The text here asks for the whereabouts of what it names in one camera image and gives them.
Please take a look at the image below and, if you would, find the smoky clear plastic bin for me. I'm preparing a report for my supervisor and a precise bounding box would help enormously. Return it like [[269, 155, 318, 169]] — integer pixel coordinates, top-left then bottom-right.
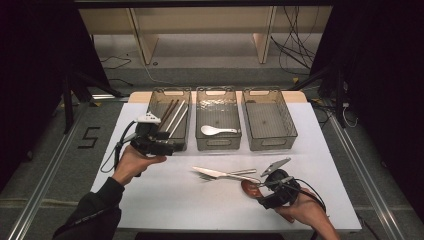
[[194, 85, 243, 152], [139, 87, 193, 152], [241, 87, 299, 152]]

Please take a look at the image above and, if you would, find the bundle of black floor cables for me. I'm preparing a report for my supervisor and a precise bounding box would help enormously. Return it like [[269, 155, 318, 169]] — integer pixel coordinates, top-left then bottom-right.
[[269, 5, 322, 76]]

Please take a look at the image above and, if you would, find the black floor cable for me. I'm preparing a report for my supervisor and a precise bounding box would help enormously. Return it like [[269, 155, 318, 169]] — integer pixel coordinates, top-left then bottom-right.
[[99, 54, 133, 71]]

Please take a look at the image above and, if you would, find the white table sheet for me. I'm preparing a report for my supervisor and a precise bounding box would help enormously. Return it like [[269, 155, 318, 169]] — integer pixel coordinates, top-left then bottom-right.
[[76, 101, 363, 233]]

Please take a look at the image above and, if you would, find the person's left hand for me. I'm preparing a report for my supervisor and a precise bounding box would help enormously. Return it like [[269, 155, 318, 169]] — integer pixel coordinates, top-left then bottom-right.
[[111, 144, 168, 187]]

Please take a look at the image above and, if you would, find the hand-held gripper cable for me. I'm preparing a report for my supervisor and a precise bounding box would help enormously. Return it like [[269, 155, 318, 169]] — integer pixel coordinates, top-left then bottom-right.
[[258, 176, 328, 214], [99, 119, 139, 174]]

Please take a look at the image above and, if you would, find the white plastic spoon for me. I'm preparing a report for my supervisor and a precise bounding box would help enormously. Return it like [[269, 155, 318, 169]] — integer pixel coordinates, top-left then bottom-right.
[[200, 125, 239, 137]]

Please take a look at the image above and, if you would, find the black metal stand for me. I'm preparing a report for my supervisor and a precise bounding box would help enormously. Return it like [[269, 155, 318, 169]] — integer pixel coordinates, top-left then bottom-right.
[[289, 63, 348, 129], [61, 69, 125, 134]]

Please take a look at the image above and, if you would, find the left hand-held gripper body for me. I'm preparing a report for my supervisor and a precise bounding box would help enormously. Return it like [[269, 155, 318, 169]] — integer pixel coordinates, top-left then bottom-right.
[[129, 112, 176, 158]]

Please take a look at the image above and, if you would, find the short aluminium bar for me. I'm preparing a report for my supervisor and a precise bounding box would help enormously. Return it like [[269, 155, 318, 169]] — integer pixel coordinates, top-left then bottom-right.
[[91, 94, 130, 103]]

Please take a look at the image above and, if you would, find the white floor cable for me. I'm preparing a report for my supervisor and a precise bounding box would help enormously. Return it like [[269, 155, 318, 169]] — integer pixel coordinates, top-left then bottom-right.
[[126, 53, 178, 86]]

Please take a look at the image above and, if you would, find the white chopstick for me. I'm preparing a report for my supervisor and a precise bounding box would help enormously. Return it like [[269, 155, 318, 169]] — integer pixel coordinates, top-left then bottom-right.
[[164, 99, 186, 133], [168, 106, 190, 138]]

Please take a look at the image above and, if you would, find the left hand-held gripper cable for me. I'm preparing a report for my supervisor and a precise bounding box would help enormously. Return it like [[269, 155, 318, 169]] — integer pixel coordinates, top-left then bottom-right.
[[99, 119, 139, 174]]

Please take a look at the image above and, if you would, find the right hand-held gripper cable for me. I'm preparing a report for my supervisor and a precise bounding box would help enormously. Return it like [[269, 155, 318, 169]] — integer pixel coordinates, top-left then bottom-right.
[[258, 176, 328, 214]]

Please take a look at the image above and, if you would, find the black frame bar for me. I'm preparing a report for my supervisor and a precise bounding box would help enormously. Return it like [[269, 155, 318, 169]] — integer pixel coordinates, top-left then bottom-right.
[[73, 0, 334, 10]]

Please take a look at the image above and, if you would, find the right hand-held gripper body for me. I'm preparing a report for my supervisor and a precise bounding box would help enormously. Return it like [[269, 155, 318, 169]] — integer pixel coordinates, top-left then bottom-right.
[[259, 157, 302, 210]]

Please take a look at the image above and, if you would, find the brown wooden spoon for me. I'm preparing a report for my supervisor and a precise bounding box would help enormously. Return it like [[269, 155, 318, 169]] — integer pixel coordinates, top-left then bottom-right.
[[240, 178, 296, 224]]

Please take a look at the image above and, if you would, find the aluminium floor rail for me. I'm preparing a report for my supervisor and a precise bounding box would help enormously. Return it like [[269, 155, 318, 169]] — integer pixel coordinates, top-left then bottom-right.
[[6, 103, 92, 240], [328, 113, 406, 240]]

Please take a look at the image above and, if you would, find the person's right hand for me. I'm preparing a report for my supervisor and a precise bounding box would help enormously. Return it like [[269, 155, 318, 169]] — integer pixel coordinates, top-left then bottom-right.
[[273, 187, 329, 231]]

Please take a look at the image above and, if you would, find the light wooden bench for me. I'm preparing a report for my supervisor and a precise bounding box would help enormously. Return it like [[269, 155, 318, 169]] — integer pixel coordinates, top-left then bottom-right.
[[78, 5, 334, 66]]

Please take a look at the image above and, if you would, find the dark curtain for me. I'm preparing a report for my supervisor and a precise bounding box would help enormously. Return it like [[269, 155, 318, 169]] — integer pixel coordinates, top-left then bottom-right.
[[0, 0, 112, 193], [309, 0, 424, 214]]

